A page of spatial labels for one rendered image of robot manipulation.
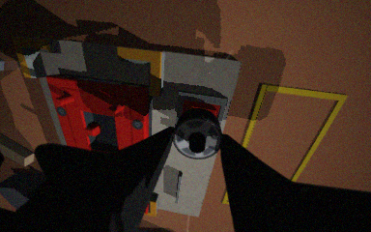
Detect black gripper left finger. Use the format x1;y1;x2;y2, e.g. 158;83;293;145
35;127;174;232

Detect yellow tape outline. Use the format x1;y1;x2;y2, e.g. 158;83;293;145
242;84;348;182

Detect black rubber tyre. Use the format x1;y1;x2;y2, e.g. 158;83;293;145
172;108;223;160

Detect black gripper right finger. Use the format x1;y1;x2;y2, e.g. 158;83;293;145
220;134;371;232

